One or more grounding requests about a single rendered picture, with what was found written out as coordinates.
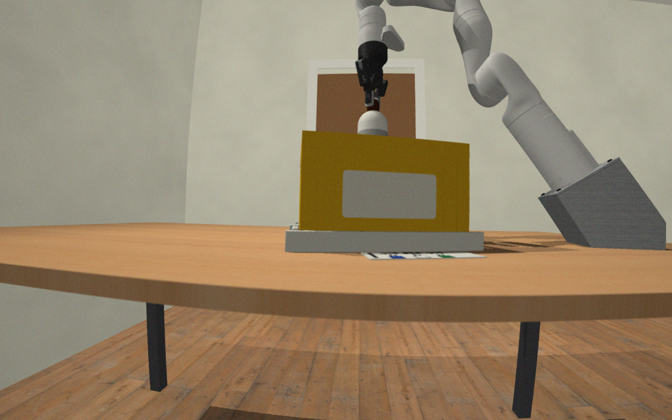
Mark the white paper pick list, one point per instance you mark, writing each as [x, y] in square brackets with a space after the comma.
[420, 255]

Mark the white bottle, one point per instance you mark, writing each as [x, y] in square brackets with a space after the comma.
[373, 122]

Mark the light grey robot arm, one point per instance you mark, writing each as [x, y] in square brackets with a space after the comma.
[557, 153]

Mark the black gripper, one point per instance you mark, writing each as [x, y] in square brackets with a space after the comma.
[371, 77]

